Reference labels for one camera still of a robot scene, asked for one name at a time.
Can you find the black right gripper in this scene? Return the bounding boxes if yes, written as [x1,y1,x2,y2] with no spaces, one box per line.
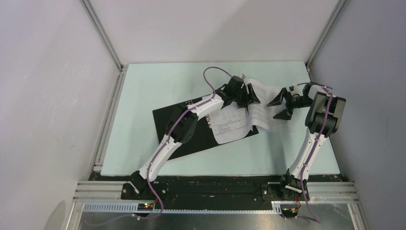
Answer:
[267,87,313,120]

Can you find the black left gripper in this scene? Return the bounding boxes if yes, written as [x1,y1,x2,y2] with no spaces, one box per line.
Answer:
[232,84,260,109]

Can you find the printed paper sheet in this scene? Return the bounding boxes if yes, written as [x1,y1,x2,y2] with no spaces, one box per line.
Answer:
[247,79,281,132]
[209,103,253,145]

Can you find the red folder with black inside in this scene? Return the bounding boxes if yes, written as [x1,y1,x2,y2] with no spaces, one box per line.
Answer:
[152,95,259,161]

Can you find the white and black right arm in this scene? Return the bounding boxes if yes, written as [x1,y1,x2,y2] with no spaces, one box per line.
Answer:
[267,81,346,200]

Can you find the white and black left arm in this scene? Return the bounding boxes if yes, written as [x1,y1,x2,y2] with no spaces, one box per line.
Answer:
[129,76,260,199]

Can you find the lower printed paper sheets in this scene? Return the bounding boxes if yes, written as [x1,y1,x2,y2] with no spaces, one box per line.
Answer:
[266,88,293,132]

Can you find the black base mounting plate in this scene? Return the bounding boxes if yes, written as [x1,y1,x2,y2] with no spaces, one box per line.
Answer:
[121,175,309,210]

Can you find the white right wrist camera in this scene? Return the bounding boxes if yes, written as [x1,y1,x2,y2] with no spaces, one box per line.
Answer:
[288,85,300,97]

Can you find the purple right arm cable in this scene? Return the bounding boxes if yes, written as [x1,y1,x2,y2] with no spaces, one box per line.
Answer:
[285,81,334,224]

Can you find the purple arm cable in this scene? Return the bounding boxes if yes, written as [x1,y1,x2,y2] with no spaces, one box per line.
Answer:
[285,81,334,224]
[85,66,234,227]

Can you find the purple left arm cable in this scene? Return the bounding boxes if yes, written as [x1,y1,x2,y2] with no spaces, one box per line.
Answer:
[85,66,234,227]

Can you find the white slotted cable duct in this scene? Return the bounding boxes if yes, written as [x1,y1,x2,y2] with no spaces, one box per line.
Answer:
[83,202,282,215]

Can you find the aluminium frame rail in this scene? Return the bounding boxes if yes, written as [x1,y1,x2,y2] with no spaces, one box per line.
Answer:
[80,0,123,71]

